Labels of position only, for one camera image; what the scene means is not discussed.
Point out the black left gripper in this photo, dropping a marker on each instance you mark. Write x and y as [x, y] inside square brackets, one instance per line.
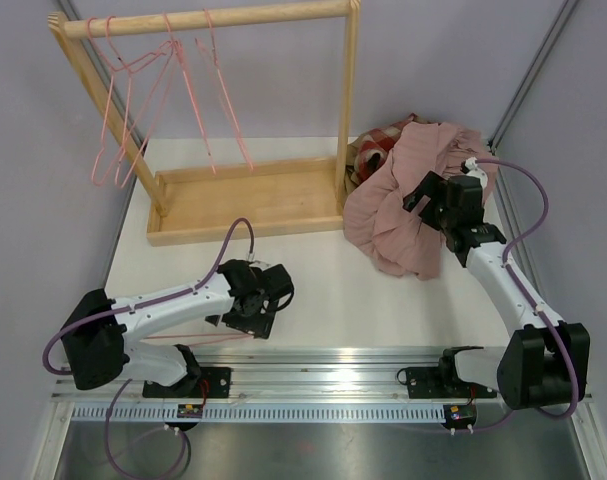
[258, 325]

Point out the aluminium mounting rail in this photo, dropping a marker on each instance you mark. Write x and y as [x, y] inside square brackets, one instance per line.
[318, 375]

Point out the wooden clothes rack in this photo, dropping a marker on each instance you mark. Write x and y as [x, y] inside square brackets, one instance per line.
[192, 205]

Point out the pink hanger two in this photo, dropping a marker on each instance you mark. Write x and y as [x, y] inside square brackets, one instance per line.
[167, 51]

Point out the white slotted cable duct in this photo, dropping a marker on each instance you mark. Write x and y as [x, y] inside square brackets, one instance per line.
[263, 413]

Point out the pink hanger five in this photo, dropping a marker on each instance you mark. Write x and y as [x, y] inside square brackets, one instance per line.
[201, 339]

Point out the pink hanger four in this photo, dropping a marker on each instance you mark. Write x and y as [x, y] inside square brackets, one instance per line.
[209, 55]

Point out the pink hanger three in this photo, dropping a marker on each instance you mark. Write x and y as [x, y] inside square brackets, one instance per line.
[183, 63]

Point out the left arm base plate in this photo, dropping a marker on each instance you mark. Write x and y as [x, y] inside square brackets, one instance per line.
[214, 382]

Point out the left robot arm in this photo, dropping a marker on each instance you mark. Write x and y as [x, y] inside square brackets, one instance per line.
[104, 339]

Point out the brown garment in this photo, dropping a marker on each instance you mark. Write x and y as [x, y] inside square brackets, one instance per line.
[364, 157]

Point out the red plaid garment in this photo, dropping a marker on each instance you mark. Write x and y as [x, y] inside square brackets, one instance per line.
[387, 136]

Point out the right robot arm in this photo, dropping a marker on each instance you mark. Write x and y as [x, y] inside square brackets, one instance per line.
[545, 362]

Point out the pink hanger one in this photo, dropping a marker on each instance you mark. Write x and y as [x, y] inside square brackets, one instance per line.
[114, 65]

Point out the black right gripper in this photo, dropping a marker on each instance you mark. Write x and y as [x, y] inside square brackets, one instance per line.
[431, 186]

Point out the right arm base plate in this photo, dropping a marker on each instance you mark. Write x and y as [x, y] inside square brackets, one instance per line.
[429, 383]

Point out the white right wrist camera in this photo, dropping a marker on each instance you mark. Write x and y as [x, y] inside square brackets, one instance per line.
[470, 167]

